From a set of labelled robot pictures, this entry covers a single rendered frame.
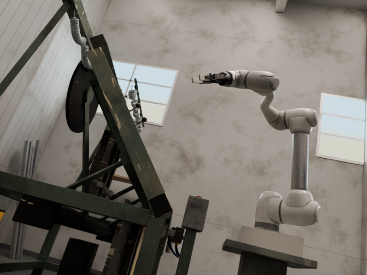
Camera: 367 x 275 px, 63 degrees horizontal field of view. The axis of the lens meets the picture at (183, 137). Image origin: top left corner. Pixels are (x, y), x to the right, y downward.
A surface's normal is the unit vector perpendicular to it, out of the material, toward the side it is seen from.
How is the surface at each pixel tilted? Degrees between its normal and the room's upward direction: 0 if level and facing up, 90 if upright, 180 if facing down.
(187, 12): 90
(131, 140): 90
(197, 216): 90
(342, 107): 90
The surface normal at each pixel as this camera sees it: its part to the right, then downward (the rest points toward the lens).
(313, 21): -0.08, -0.40
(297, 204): -0.53, -0.33
